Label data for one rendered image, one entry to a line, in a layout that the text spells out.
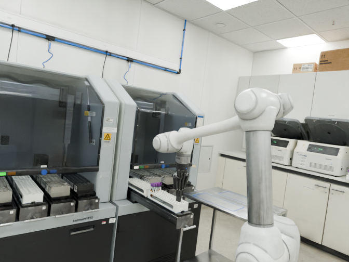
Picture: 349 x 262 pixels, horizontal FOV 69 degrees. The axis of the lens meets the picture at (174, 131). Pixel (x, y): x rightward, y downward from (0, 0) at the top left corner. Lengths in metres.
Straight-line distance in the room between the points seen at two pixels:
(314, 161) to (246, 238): 2.57
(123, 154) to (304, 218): 2.57
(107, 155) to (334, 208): 2.69
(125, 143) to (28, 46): 1.39
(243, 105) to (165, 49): 2.53
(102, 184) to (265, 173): 1.13
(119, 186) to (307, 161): 2.47
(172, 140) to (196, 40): 2.65
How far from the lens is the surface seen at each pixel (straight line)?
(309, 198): 3.62
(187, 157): 1.51
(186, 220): 1.58
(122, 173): 1.86
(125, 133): 1.81
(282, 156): 3.71
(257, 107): 1.00
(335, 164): 3.50
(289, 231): 1.26
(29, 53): 2.75
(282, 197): 3.77
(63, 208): 1.67
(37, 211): 1.63
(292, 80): 4.09
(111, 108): 1.75
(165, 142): 1.34
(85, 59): 2.89
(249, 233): 1.09
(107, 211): 1.79
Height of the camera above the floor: 1.37
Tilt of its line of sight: 3 degrees down
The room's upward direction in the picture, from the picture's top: 7 degrees clockwise
